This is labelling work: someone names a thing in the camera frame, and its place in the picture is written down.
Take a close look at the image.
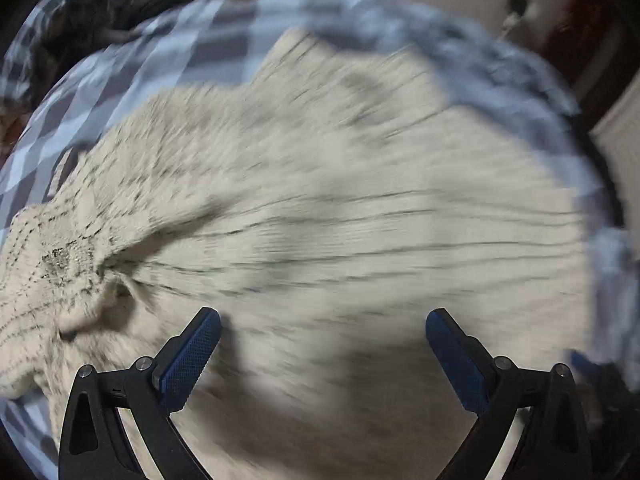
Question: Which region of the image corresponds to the white louvred wardrobe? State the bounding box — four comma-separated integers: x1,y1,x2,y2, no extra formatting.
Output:
590,77,640,206

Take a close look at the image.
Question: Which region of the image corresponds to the blue checked bed cover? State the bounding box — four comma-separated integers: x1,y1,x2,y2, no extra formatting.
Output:
0,0,640,480

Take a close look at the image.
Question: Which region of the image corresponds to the crumpled blue checked quilt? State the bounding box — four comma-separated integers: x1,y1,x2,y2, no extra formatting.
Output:
0,0,166,108

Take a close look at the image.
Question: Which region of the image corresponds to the dark red door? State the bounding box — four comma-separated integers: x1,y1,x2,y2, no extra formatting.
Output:
540,0,628,128

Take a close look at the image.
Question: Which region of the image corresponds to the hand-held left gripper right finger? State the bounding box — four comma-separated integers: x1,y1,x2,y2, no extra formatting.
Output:
425,308,594,480

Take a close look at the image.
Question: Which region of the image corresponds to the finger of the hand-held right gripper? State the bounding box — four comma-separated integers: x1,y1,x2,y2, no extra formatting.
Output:
569,351,603,382

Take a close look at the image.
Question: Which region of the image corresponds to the black cloth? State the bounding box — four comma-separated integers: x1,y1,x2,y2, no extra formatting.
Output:
572,112,628,233

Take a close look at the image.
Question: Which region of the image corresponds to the cream checked knit sweater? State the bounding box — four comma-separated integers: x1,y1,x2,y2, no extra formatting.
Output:
0,27,597,480

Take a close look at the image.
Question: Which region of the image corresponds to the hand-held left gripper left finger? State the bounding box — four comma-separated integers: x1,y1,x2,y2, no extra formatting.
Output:
59,306,222,480

